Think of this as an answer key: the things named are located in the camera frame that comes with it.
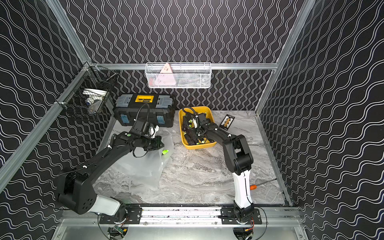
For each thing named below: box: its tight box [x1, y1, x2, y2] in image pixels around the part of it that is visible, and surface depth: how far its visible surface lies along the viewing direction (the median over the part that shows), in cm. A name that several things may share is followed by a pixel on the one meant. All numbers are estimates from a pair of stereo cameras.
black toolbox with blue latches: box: [113, 93, 176, 128], surface depth 105 cm
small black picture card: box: [219, 114, 235, 131], surface depth 116 cm
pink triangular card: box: [156, 63, 176, 86], surface depth 92 cm
